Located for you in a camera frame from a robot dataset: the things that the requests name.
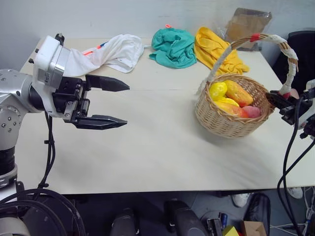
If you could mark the yellow crumpled cloth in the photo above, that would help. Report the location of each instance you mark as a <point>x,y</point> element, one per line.
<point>211,46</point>

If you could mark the yellow lemon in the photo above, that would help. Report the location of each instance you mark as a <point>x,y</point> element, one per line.
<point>217,89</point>

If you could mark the dark rounded shape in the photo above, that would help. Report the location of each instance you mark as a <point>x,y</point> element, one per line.
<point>124,222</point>
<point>183,218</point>

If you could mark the orange red mango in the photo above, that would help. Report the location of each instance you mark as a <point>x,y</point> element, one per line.
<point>233,111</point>

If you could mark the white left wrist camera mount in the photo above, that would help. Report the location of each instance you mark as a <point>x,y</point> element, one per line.
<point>45,54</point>

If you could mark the white shoe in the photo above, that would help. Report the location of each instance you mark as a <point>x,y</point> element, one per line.
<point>242,199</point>
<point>295,193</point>

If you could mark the black office chair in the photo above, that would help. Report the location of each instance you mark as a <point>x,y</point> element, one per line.
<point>305,49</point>

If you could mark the teal crumpled cloth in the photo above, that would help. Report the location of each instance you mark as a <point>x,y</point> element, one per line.
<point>172,49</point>

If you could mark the pink peach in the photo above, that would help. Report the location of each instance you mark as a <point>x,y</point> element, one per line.
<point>252,111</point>

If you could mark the yellow banana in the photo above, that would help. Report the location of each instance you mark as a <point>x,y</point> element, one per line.
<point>227,101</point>

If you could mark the black bag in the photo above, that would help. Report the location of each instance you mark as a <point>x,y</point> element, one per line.
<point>259,209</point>

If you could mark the yellow block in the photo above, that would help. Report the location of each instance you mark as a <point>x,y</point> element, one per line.
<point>231,231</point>

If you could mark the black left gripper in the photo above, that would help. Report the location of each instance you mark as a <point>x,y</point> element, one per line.
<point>70,98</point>

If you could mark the orange oblong fruit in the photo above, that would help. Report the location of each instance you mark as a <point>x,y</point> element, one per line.
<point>238,93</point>

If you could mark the white crumpled cloth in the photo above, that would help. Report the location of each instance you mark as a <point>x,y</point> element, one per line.
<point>118,51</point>

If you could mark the brown cardboard box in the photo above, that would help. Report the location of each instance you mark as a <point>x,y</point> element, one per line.
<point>243,24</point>

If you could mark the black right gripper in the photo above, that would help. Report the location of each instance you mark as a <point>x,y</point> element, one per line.
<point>292,110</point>

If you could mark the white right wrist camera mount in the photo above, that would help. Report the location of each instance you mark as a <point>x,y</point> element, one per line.
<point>310,86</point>

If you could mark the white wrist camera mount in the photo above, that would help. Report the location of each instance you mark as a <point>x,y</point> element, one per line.
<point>310,86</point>
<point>45,54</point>

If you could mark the small orange clip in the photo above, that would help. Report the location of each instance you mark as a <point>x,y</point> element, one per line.
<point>168,25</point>

